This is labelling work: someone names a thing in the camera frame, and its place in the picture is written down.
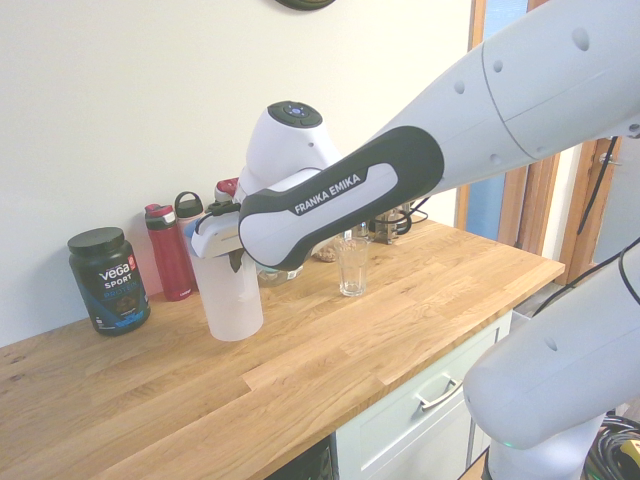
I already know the white cabinet drawer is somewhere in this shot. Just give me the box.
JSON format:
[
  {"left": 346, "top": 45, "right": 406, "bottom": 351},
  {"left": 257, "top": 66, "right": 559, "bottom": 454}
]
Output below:
[{"left": 335, "top": 312, "right": 514, "bottom": 480}]

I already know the black cable bundle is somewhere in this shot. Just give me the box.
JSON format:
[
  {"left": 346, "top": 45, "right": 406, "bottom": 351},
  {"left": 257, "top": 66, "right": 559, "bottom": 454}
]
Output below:
[{"left": 584, "top": 414, "right": 640, "bottom": 480}]

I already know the black kettle cord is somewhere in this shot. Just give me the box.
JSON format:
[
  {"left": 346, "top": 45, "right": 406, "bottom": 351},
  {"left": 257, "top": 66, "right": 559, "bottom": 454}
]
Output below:
[{"left": 399, "top": 196, "right": 430, "bottom": 224}]

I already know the glass container with teal lid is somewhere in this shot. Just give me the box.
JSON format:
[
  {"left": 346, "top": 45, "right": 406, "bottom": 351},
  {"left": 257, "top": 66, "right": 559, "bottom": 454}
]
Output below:
[{"left": 257, "top": 264, "right": 305, "bottom": 286}]

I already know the black protein powder tub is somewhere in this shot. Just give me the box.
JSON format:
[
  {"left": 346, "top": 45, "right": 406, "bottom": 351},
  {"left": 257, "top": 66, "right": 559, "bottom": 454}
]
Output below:
[{"left": 67, "top": 227, "right": 152, "bottom": 337}]

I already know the black dishwasher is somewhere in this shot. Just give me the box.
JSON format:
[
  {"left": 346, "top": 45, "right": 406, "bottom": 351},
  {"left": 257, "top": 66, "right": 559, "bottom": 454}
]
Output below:
[{"left": 257, "top": 433, "right": 337, "bottom": 480}]

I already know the cereal container with white lid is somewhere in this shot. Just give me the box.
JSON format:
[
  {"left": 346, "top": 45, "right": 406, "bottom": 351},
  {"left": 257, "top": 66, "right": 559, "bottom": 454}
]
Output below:
[{"left": 312, "top": 239, "right": 339, "bottom": 264}]

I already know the black wall clock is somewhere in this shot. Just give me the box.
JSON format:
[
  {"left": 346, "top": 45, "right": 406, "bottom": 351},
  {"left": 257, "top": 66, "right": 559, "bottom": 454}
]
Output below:
[{"left": 272, "top": 0, "right": 337, "bottom": 11}]

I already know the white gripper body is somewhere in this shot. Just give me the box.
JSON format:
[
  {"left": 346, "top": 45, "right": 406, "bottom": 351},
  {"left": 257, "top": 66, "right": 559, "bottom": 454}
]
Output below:
[{"left": 190, "top": 212, "right": 251, "bottom": 260}]

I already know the translucent pitcher with blue lid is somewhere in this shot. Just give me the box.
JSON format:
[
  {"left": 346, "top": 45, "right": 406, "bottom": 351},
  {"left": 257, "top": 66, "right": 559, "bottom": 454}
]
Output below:
[{"left": 183, "top": 217, "right": 265, "bottom": 343}]

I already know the wooden framed door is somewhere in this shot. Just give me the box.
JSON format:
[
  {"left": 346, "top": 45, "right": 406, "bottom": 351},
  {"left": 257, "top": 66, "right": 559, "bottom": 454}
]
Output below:
[{"left": 559, "top": 134, "right": 640, "bottom": 286}]

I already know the wooden door frame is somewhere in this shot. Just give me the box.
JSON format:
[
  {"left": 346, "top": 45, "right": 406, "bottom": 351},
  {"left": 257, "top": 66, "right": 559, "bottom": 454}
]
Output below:
[{"left": 468, "top": 0, "right": 562, "bottom": 261}]

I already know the glass French press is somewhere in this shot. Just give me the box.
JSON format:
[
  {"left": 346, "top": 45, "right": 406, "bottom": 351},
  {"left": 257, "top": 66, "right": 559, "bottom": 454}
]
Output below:
[{"left": 369, "top": 207, "right": 414, "bottom": 245}]

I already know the clear drinking glass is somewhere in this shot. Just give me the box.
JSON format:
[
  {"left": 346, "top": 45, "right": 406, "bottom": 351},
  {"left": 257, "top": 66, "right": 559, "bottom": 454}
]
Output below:
[{"left": 333, "top": 234, "right": 372, "bottom": 298}]

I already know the pink water bottle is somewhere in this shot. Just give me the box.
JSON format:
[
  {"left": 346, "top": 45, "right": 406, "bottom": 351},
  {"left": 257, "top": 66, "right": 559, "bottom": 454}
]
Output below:
[{"left": 173, "top": 191, "right": 206, "bottom": 261}]

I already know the metal drawer handle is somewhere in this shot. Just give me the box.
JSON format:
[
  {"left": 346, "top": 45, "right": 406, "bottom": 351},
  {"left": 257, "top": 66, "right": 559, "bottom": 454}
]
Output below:
[{"left": 413, "top": 377, "right": 464, "bottom": 412}]

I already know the red water bottle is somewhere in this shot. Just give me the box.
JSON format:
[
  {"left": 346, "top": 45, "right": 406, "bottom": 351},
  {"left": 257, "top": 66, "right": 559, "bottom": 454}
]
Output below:
[{"left": 143, "top": 203, "right": 196, "bottom": 303}]

